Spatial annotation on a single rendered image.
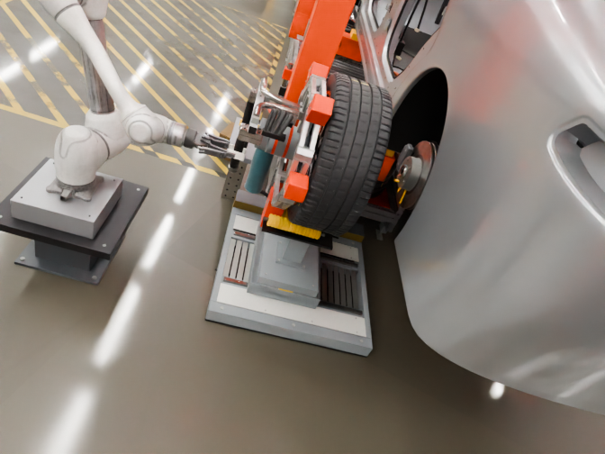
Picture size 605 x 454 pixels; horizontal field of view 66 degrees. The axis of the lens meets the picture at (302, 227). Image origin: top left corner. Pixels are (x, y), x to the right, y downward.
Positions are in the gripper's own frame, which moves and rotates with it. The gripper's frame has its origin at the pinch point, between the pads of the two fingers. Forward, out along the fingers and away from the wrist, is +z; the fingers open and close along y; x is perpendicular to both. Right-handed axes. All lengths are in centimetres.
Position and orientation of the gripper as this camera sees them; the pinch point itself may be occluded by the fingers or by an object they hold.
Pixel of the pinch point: (237, 152)
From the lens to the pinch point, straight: 185.3
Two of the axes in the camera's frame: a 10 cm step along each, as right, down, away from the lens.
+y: -0.3, 6.3, -7.7
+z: 9.5, 2.6, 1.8
